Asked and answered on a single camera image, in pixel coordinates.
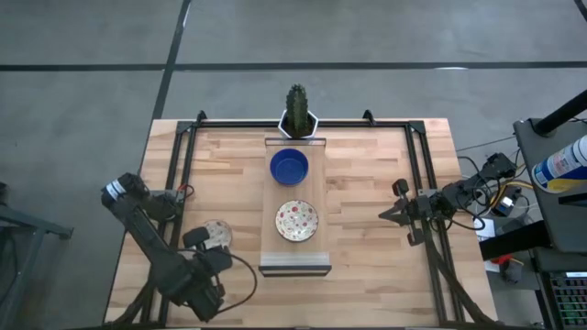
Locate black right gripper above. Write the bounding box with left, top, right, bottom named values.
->
left=379, top=178, right=445, bottom=248

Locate floral ceramic mini dish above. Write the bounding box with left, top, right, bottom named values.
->
left=274, top=199, right=320, bottom=243
left=201, top=218, right=234, bottom=251

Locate purple mini bowl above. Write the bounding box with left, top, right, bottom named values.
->
left=269, top=148, right=310, bottom=187

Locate wooden shelf with black legs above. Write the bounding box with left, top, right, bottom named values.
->
left=258, top=136, right=333, bottom=278

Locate white hexagonal plant pot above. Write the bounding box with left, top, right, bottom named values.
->
left=278, top=108, right=320, bottom=140

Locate green cactus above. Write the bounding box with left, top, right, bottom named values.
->
left=284, top=82, right=311, bottom=138

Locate grey cart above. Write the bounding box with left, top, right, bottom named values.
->
left=513, top=117, right=587, bottom=254

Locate white blue spray can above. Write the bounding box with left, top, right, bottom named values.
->
left=531, top=135, right=587, bottom=194

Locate grey metal stand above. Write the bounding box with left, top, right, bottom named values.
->
left=0, top=181, right=75, bottom=330

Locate black pole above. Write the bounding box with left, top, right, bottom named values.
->
left=534, top=89, right=587, bottom=138

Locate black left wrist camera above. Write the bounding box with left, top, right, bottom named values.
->
left=182, top=225, right=213, bottom=250

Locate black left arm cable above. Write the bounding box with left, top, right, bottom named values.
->
left=214, top=247, right=260, bottom=316

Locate yellow cable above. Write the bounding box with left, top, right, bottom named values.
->
left=489, top=180, right=536, bottom=208

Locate black aluminium table frame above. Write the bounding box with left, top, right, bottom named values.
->
left=105, top=109, right=497, bottom=330

